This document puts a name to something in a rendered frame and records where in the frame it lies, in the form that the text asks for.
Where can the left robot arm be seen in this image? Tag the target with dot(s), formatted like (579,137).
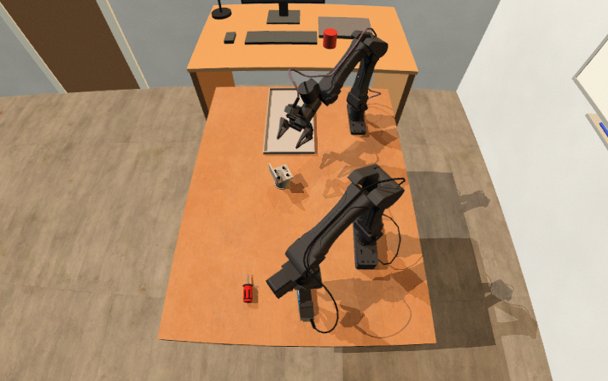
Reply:
(319,239)

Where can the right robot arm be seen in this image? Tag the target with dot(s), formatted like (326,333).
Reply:
(331,86)

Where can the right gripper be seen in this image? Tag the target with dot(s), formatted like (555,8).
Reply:
(301,122)

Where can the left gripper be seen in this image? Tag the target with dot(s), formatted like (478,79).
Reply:
(306,304)

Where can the beige l-shaped bracket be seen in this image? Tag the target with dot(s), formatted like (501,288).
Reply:
(281,173)

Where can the red screwdriver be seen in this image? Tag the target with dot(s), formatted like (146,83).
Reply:
(247,292)

